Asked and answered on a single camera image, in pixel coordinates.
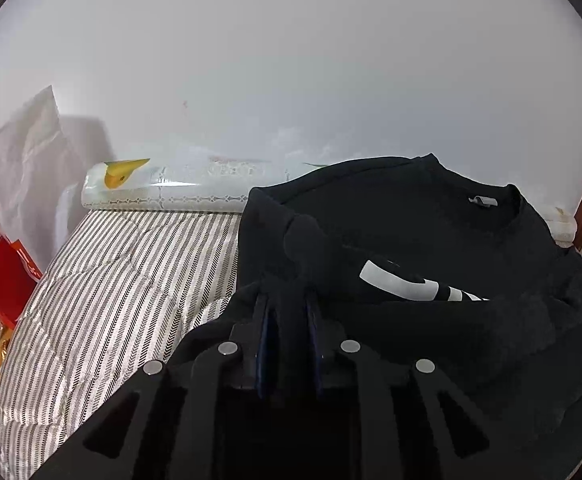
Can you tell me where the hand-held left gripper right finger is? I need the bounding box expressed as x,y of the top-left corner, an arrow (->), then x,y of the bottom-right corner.
305,294 -> 522,480

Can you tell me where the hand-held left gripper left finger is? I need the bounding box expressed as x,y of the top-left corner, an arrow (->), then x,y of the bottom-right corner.
31,282 -> 284,480

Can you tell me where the black sweatshirt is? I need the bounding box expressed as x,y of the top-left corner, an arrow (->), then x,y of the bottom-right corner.
171,152 -> 582,461

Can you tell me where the striped quilted mattress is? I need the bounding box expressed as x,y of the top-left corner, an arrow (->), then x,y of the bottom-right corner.
0,207 -> 252,467

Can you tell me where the rolled clear plastic sheet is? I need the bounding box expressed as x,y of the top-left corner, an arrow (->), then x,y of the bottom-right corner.
81,156 -> 580,249

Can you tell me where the white plastic bag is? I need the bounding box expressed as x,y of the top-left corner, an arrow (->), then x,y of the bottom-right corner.
0,85 -> 113,257

